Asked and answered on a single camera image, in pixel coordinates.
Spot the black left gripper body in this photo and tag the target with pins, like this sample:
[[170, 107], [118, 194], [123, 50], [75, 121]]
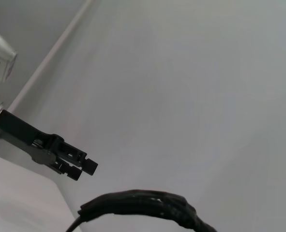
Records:
[[19, 130]]

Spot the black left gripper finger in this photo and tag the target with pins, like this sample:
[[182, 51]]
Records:
[[70, 172], [72, 152]]

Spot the black round teapot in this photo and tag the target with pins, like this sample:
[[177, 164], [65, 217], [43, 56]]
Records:
[[142, 200]]

